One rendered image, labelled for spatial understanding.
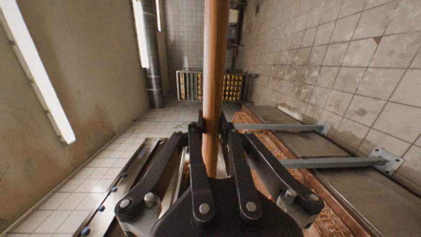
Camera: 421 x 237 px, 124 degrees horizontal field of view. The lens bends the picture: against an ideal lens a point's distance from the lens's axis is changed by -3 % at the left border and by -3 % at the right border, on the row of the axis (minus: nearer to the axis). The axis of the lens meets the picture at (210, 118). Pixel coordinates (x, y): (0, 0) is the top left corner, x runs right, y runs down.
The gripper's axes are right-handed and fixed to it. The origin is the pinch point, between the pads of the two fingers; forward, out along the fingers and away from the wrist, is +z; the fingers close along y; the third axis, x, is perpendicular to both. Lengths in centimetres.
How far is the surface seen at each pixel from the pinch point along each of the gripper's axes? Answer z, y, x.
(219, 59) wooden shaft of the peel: -1.1, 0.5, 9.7
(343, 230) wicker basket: 5, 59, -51
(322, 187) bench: 21, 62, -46
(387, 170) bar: 30, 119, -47
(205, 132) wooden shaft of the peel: -0.7, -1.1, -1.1
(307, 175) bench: 31, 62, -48
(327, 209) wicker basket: 13, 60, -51
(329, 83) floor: 94, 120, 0
